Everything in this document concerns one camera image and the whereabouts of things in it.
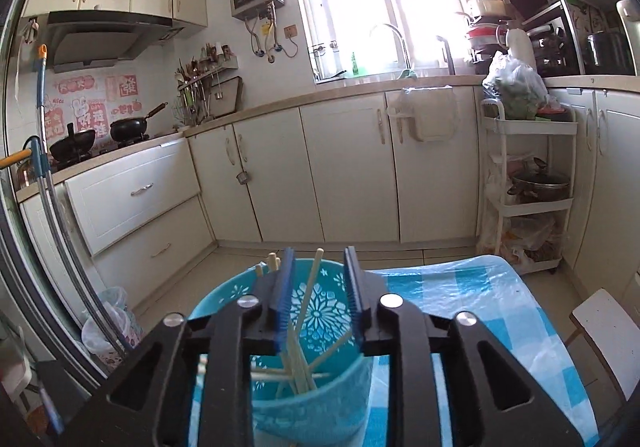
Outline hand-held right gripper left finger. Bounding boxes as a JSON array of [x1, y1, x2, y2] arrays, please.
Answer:
[[46, 247, 296, 447]]

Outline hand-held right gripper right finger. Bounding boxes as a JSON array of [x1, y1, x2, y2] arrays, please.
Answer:
[[344, 246, 586, 447]]

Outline teal perforated plastic basket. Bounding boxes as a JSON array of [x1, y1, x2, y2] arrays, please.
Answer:
[[189, 259, 388, 447]]

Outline blue white checkered tablecloth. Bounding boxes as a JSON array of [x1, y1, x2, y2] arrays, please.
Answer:
[[187, 254, 601, 447]]

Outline cream base cabinets under window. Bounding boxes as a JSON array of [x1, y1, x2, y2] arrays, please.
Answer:
[[184, 84, 482, 244]]

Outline white rolling cart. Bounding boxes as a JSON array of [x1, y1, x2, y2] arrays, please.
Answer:
[[478, 97, 579, 276]]

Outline small trash bin with bag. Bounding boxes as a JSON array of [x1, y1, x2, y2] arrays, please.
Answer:
[[81, 286, 147, 370]]

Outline cream drawer cabinet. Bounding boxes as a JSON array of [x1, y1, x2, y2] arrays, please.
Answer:
[[20, 136, 218, 298]]

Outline crumpled bags on cart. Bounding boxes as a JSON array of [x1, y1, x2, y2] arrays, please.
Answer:
[[492, 216, 557, 264]]

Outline white hanging waste bin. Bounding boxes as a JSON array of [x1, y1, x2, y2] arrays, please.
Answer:
[[387, 86, 461, 143]]

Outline wooden cutting board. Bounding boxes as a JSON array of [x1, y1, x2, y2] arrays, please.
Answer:
[[210, 76, 245, 118]]

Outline steel pot with lid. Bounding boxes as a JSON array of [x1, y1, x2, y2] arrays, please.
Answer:
[[506, 168, 572, 204]]

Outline black frying pan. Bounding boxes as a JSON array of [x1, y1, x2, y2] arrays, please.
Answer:
[[109, 102, 169, 141]]

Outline white wooden stool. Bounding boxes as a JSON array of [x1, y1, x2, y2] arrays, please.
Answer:
[[565, 288, 637, 402]]

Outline chrome sink faucet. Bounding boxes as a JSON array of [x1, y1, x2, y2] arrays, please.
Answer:
[[369, 22, 412, 74]]

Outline black wok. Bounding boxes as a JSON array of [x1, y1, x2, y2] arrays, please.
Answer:
[[48, 122, 97, 162]]

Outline black faucet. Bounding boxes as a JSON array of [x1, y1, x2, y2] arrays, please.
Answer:
[[436, 34, 456, 76]]

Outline plastic bag of vegetables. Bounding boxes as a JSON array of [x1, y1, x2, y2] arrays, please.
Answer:
[[482, 52, 549, 121]]

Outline cream base cabinets under rack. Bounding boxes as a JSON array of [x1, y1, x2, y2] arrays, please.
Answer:
[[544, 80, 640, 293]]

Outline metal kettle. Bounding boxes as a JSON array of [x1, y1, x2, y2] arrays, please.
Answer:
[[16, 158, 42, 189]]

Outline red basin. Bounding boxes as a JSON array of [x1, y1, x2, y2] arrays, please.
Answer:
[[464, 24, 507, 49]]

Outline white tall pitcher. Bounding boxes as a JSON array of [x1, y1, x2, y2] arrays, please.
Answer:
[[504, 24, 537, 74]]

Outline black countertop appliance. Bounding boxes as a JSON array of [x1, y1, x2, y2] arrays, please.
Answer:
[[530, 24, 582, 78]]

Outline white pot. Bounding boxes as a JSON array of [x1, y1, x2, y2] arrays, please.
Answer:
[[467, 0, 506, 19]]

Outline range hood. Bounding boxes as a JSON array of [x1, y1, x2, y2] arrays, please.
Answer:
[[29, 10, 187, 74]]

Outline metal kitchen shelf rack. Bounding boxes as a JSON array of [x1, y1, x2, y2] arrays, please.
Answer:
[[492, 0, 640, 79]]

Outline black stock pot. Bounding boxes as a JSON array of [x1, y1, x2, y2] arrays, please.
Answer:
[[584, 30, 637, 76]]

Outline mop with metal handle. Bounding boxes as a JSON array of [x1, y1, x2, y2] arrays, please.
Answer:
[[0, 44, 132, 359]]

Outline wall utensil rack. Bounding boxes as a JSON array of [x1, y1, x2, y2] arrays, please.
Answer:
[[173, 42, 242, 126]]

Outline red wall stickers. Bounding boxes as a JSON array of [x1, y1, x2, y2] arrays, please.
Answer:
[[43, 74, 142, 144]]

